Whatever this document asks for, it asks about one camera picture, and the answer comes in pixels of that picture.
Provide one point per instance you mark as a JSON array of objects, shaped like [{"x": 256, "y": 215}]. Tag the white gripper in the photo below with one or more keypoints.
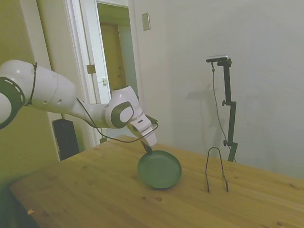
[{"x": 144, "y": 126}]

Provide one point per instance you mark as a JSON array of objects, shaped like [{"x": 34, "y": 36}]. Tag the dark green round plate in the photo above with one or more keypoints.
[{"x": 160, "y": 171}]

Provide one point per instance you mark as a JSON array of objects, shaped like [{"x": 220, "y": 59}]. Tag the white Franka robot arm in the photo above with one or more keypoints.
[{"x": 50, "y": 90}]

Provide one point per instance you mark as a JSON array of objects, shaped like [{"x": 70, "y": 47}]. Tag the small metal latch plate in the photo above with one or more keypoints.
[{"x": 105, "y": 81}]

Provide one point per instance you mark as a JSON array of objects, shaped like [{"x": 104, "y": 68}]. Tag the brass door hinge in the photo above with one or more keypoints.
[
  {"x": 91, "y": 69},
  {"x": 103, "y": 140}
]

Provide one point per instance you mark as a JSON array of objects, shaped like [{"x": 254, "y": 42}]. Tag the black upright box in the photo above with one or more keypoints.
[{"x": 66, "y": 138}]

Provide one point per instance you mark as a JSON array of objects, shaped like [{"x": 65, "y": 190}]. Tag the brown wooden door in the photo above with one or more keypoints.
[{"x": 114, "y": 55}]

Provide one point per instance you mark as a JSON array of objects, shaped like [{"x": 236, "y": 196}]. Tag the white open door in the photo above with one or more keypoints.
[{"x": 82, "y": 41}]

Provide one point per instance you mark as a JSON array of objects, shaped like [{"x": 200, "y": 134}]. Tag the grey exterior camera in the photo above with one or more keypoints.
[{"x": 217, "y": 58}]

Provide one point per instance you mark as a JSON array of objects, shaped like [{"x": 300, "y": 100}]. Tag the beige wall switch plate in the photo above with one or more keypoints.
[{"x": 146, "y": 21}]

